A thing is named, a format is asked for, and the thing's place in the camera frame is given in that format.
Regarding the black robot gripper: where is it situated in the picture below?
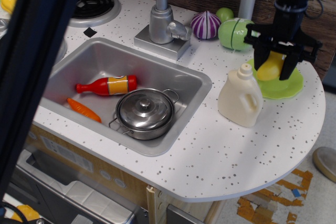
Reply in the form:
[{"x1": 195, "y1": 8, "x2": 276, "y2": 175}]
[{"x1": 245, "y1": 9, "x2": 322, "y2": 81}]

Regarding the yellow toy banana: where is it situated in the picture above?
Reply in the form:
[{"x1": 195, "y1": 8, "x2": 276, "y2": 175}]
[{"x1": 256, "y1": 51, "x2": 286, "y2": 81}]

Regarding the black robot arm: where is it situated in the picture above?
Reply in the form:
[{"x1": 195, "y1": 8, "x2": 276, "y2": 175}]
[{"x1": 1, "y1": 0, "x2": 326, "y2": 203}]

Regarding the light green plastic plate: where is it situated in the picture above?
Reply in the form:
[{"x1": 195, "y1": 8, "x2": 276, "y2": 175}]
[{"x1": 247, "y1": 59, "x2": 303, "y2": 99}]

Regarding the green toy cabbage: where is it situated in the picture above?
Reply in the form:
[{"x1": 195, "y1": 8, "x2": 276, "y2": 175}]
[{"x1": 218, "y1": 18, "x2": 255, "y2": 51}]

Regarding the cream toy detergent bottle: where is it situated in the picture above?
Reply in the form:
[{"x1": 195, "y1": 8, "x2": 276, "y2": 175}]
[{"x1": 218, "y1": 63, "x2": 263, "y2": 127}]

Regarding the small green toy ball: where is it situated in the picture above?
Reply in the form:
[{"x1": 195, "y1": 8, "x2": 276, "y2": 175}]
[{"x1": 215, "y1": 7, "x2": 234, "y2": 23}]

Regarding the purple toy onion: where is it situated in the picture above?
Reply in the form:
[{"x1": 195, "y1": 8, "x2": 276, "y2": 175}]
[{"x1": 191, "y1": 11, "x2": 221, "y2": 39}]

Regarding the round metal stand base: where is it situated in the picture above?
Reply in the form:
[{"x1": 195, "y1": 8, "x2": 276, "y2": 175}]
[{"x1": 312, "y1": 147, "x2": 335, "y2": 183}]

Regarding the silver toy faucet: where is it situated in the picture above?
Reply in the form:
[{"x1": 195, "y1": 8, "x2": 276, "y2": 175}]
[{"x1": 134, "y1": 0, "x2": 192, "y2": 60}]

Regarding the stainless steel lidded pot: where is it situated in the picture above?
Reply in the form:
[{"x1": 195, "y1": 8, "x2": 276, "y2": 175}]
[{"x1": 109, "y1": 88, "x2": 180, "y2": 140}]

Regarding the red toy ketchup bottle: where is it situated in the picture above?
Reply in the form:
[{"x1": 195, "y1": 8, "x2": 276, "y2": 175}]
[{"x1": 76, "y1": 75, "x2": 138, "y2": 95}]

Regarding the back right stove burner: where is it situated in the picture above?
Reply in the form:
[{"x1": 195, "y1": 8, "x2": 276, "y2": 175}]
[{"x1": 69, "y1": 0, "x2": 121, "y2": 28}]

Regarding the black tape patch near burner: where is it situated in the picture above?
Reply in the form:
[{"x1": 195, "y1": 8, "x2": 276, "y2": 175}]
[{"x1": 83, "y1": 27, "x2": 97, "y2": 38}]

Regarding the silver sink basin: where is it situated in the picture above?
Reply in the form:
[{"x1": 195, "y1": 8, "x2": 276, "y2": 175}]
[{"x1": 40, "y1": 38, "x2": 212, "y2": 156}]

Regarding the orange toy carrot in sink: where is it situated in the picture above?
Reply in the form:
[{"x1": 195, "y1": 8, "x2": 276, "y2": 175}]
[{"x1": 67, "y1": 98, "x2": 102, "y2": 123}]

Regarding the yellow toy bell pepper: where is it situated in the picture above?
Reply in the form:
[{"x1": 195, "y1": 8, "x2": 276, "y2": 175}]
[{"x1": 1, "y1": 0, "x2": 17, "y2": 15}]

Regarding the silver stove knob at edge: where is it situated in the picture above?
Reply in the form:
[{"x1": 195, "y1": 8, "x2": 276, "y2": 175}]
[{"x1": 0, "y1": 18, "x2": 9, "y2": 33}]

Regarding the yellow object at bottom left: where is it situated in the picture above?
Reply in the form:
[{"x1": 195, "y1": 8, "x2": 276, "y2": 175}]
[{"x1": 11, "y1": 205, "x2": 40, "y2": 223}]

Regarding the oven door with handle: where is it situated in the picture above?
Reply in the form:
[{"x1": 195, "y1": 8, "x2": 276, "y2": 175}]
[{"x1": 8, "y1": 150, "x2": 136, "y2": 223}]

